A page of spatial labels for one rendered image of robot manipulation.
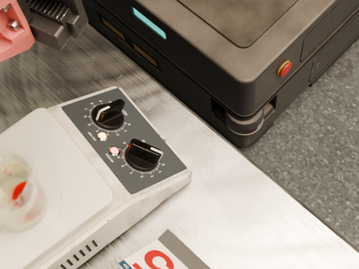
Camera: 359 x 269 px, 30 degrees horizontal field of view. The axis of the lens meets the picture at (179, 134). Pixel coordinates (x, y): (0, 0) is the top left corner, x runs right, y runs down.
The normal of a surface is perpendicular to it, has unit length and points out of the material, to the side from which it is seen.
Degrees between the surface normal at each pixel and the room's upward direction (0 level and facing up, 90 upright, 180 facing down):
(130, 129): 30
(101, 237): 90
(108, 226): 90
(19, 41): 90
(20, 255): 0
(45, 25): 1
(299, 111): 0
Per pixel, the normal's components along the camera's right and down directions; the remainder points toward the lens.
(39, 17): -0.07, -0.40
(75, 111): 0.32, -0.64
